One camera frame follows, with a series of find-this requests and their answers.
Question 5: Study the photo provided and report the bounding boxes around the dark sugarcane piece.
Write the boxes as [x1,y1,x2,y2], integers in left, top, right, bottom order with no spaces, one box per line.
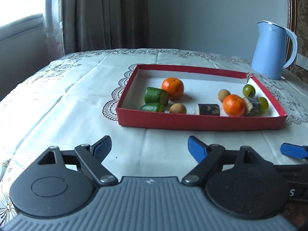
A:
[195,104,220,116]
[243,97,260,116]

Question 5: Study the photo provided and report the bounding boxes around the brown longan fruit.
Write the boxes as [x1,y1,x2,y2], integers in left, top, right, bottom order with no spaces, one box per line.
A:
[169,103,187,114]
[218,89,231,102]

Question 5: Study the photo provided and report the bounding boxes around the orange mandarin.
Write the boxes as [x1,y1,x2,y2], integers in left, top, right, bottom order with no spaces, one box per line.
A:
[222,94,246,117]
[161,77,184,100]

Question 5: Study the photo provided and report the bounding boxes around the green tomato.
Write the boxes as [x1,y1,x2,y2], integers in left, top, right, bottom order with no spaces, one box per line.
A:
[242,84,256,98]
[257,97,269,114]

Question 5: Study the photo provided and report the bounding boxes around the green cucumber piece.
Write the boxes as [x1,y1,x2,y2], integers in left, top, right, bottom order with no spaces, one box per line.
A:
[140,103,165,113]
[144,87,169,106]

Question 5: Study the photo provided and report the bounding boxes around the white lace patterned tablecloth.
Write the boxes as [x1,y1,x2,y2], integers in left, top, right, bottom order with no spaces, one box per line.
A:
[0,48,308,231]

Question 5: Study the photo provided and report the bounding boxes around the red shallow cardboard box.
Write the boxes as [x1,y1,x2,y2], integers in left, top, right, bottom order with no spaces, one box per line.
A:
[116,64,287,131]

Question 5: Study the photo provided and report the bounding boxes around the light blue electric kettle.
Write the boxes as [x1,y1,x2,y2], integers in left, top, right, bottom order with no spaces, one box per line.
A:
[252,20,298,80]

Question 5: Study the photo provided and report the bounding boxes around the brown patterned curtain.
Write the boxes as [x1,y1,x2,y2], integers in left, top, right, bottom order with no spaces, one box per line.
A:
[43,0,149,56]

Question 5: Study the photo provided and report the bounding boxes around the white wall switch panel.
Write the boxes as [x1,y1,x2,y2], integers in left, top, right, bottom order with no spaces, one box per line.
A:
[295,53,308,70]

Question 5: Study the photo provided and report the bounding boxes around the window frame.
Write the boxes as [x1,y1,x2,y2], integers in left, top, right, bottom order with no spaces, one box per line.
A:
[1,14,43,41]

